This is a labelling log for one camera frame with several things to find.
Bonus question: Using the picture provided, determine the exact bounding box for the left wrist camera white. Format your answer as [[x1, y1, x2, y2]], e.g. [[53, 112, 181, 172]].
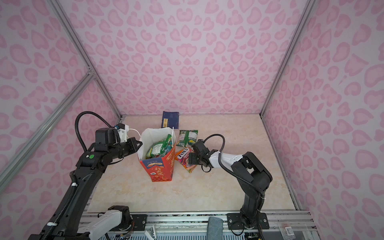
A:
[[115, 123, 129, 143]]

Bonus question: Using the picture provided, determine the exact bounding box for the green snack packet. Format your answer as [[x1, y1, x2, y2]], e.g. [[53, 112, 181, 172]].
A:
[[146, 134, 173, 159]]

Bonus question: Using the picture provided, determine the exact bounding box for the red white paper bag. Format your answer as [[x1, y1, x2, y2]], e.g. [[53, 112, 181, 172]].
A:
[[137, 128, 176, 182]]

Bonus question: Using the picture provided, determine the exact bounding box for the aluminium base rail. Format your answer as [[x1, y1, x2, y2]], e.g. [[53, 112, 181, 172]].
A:
[[77, 209, 320, 240]]

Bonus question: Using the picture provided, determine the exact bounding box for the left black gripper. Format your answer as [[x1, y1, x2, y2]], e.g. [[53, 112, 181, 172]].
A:
[[109, 136, 143, 160]]

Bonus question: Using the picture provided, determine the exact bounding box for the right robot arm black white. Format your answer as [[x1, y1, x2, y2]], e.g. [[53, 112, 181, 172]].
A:
[[189, 140, 273, 230]]

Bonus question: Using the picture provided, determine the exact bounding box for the grey cloth roll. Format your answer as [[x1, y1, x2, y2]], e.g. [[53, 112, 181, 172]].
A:
[[206, 217, 224, 240]]

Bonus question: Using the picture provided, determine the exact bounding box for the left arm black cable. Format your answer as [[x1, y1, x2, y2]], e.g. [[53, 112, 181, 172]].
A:
[[74, 111, 113, 152]]

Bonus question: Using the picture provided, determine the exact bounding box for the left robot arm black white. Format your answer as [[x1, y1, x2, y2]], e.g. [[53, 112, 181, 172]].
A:
[[29, 124, 142, 240]]

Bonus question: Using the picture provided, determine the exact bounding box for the pink Fox's candy packet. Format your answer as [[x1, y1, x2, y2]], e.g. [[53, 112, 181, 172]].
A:
[[175, 148, 196, 173]]

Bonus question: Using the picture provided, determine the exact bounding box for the green spring tea packet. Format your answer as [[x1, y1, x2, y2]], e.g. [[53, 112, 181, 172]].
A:
[[176, 130, 198, 148]]

